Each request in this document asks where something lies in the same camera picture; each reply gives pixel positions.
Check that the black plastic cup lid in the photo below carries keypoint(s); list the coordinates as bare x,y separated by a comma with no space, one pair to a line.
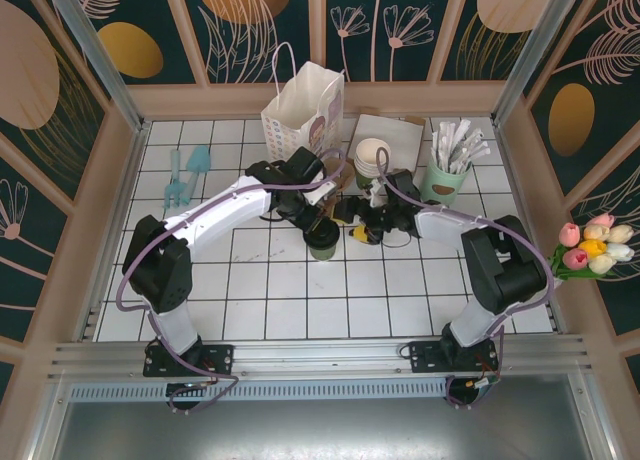
322,236

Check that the brown cardboard cup sleeve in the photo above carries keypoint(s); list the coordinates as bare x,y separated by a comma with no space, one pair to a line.
328,208
345,175

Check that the white straw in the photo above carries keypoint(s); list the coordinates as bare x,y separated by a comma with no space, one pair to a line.
451,147
474,141
444,140
462,132
482,152
437,147

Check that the white printed paper bag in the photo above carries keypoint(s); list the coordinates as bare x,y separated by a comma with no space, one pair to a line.
305,110

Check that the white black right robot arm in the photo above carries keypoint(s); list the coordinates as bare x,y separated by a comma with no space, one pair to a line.
445,225

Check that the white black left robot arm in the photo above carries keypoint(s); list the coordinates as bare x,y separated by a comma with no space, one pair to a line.
225,205

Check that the mint green straw holder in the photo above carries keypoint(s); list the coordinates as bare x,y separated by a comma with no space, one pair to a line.
445,187

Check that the stack of white paper cups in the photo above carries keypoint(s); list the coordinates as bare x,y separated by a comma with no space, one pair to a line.
372,152

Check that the brown cardboard napkin box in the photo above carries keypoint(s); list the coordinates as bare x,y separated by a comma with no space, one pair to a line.
352,135

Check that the light blue toy shovel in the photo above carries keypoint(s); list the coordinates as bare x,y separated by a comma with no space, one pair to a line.
197,165

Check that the light blue toy rake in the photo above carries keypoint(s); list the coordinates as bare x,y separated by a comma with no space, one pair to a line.
174,180

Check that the grey metal panel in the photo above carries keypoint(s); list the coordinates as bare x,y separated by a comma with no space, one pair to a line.
325,430

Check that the artificial tulip bouquet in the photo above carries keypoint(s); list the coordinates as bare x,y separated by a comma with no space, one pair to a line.
595,247

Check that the aluminium frame rail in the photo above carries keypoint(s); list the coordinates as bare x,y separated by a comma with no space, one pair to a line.
320,355

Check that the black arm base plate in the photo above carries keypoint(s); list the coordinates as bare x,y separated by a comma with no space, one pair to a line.
220,360
425,357

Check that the aluminium side rail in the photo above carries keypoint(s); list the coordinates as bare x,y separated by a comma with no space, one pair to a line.
92,325
557,315

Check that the aluminium frame post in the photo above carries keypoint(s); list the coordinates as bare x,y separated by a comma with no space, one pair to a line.
536,55
97,55

